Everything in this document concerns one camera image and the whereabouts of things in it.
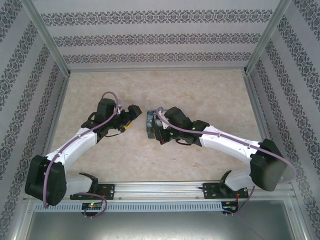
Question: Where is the starry night print box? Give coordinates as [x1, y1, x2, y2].
[145, 109, 164, 140]

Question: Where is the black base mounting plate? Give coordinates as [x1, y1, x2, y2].
[202, 182, 250, 200]
[70, 183, 116, 201]

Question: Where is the grey sheet metal panel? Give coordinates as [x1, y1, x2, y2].
[23, 211, 307, 240]

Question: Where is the aluminium table side rail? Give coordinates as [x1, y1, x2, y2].
[243, 73, 285, 181]
[33, 74, 72, 183]

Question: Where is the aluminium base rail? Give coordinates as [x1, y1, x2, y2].
[23, 181, 295, 201]

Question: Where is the slotted grey cable duct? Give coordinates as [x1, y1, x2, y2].
[33, 201, 223, 212]

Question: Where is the aluminium frame post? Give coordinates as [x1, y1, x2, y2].
[243, 0, 294, 76]
[21, 0, 72, 76]

